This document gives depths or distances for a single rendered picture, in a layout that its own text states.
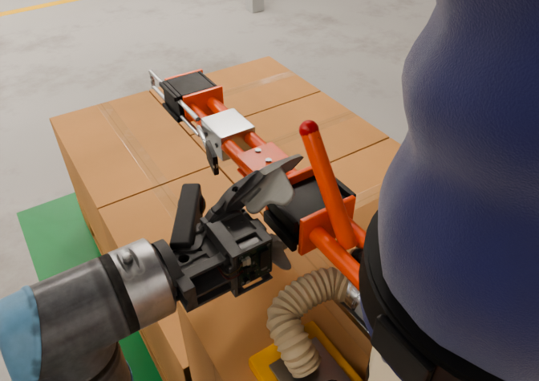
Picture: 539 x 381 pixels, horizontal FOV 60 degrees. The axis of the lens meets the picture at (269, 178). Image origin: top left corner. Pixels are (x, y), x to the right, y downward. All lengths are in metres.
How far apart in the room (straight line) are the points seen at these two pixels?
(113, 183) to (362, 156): 0.82
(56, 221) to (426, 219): 2.12
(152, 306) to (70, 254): 1.65
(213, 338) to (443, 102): 0.47
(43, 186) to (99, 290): 2.07
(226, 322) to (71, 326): 0.23
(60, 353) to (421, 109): 0.39
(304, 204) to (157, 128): 1.23
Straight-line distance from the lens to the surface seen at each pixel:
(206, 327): 0.65
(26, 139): 2.95
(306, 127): 0.53
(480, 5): 0.24
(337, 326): 0.65
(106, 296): 0.50
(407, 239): 0.31
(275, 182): 0.55
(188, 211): 0.58
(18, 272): 2.18
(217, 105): 0.80
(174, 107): 0.84
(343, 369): 0.60
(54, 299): 0.50
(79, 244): 2.18
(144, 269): 0.50
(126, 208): 1.45
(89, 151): 1.72
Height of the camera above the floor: 1.49
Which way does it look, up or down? 40 degrees down
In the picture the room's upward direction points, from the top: straight up
